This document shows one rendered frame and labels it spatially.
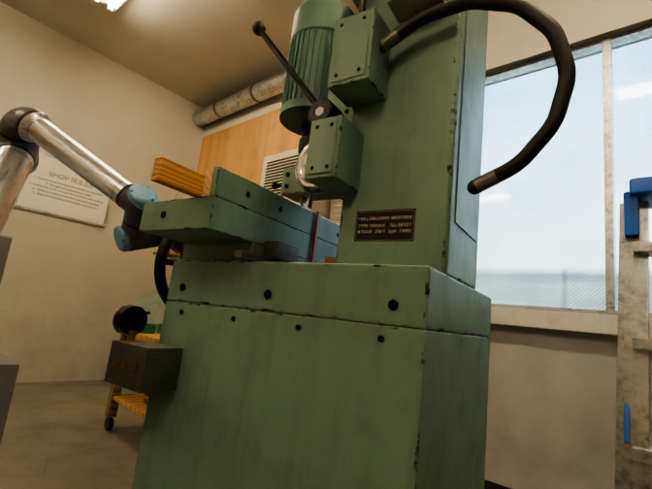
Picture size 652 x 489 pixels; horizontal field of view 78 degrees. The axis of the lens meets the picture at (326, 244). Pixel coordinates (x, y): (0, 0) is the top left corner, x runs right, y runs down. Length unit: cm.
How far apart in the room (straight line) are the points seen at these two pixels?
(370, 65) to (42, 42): 352
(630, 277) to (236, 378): 100
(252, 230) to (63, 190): 310
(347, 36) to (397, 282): 50
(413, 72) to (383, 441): 65
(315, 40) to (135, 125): 319
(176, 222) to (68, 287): 304
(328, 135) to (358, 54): 17
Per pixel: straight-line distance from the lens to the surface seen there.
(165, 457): 92
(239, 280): 78
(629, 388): 124
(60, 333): 383
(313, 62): 108
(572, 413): 204
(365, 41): 85
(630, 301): 128
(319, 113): 86
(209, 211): 74
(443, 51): 87
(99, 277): 388
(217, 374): 80
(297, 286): 69
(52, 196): 379
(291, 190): 100
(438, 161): 75
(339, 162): 74
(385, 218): 75
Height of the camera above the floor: 71
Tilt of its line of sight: 10 degrees up
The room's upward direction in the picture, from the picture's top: 7 degrees clockwise
